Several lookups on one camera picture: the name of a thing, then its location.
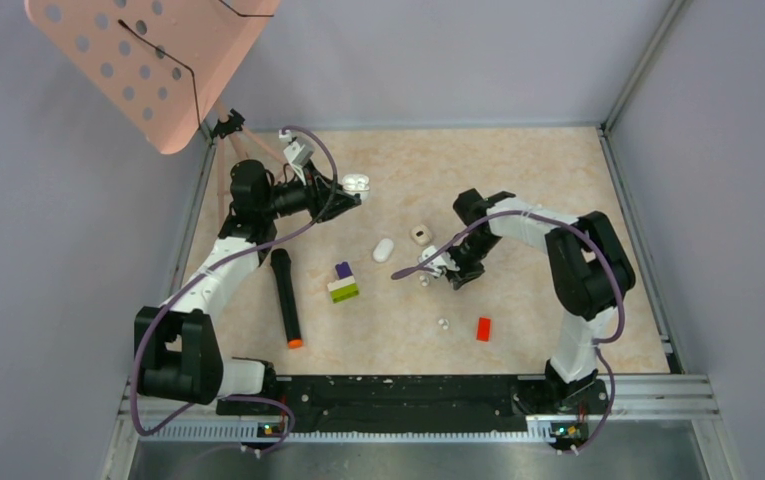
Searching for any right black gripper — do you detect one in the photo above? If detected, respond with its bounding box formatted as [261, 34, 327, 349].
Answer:
[441, 232, 502, 289]

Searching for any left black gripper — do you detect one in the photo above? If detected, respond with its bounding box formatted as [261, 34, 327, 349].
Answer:
[260, 158, 360, 222]

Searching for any white earbud case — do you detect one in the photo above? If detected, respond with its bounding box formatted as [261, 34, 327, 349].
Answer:
[340, 174, 371, 199]
[372, 238, 395, 263]

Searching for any beige earbud case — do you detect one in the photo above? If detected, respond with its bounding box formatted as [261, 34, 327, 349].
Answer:
[410, 224, 433, 246]

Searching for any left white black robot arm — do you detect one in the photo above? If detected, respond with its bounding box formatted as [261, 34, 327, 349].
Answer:
[135, 159, 370, 414]

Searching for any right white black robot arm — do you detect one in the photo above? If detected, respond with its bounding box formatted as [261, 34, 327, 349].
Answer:
[442, 189, 636, 412]

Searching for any white closed earbud case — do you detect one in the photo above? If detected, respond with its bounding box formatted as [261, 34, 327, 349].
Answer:
[372, 238, 395, 263]

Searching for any red toy brick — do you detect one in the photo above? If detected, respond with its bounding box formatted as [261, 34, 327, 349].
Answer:
[475, 317, 492, 342]

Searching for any black marker orange cap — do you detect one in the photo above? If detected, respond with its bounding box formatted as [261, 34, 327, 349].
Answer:
[271, 248, 303, 349]

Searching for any purple white green block stack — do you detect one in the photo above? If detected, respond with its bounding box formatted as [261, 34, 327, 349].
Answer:
[327, 261, 360, 304]

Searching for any pink perforated music stand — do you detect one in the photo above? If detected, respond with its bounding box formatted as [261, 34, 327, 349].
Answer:
[24, 0, 291, 227]

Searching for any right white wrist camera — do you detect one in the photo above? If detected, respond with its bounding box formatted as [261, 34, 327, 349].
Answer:
[418, 245, 459, 278]

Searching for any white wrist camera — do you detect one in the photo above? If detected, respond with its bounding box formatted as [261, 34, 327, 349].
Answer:
[279, 129, 315, 184]
[418, 245, 459, 278]

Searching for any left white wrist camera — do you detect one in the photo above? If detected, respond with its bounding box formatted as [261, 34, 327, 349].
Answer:
[279, 129, 315, 184]

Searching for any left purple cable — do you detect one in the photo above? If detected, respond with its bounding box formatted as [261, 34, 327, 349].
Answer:
[129, 125, 340, 458]

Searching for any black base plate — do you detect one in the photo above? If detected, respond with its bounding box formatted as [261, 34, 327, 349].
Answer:
[216, 374, 608, 434]

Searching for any aluminium frame rail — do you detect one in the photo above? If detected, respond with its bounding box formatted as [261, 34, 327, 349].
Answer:
[101, 374, 745, 479]

